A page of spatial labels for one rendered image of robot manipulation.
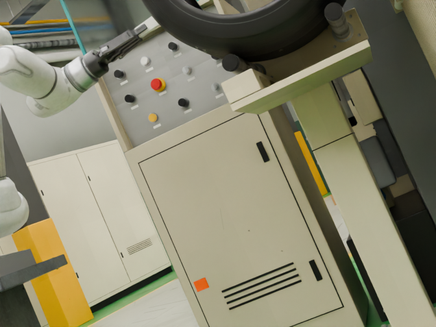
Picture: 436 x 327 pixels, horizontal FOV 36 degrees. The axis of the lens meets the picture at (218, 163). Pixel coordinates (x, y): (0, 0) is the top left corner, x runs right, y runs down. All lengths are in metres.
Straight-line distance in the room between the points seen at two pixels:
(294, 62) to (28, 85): 0.76
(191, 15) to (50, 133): 10.37
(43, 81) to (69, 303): 5.79
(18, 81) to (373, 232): 1.09
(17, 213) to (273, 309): 0.96
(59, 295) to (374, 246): 5.71
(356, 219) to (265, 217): 0.42
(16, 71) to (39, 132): 10.12
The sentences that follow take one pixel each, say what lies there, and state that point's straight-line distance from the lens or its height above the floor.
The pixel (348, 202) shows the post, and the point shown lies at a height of 0.44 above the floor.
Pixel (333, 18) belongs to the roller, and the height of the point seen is 0.88.
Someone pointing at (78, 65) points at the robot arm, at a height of 1.09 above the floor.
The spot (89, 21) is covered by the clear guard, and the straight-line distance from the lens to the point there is 2.59.
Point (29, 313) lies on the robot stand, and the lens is 2.42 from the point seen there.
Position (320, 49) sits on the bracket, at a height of 0.88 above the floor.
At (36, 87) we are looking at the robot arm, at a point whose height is 1.06.
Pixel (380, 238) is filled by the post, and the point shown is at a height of 0.30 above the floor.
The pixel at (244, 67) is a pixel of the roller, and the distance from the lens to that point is 1.77.
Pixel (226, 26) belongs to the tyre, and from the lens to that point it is 1.70.
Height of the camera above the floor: 0.59
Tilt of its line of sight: 3 degrees up
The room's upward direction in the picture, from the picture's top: 24 degrees counter-clockwise
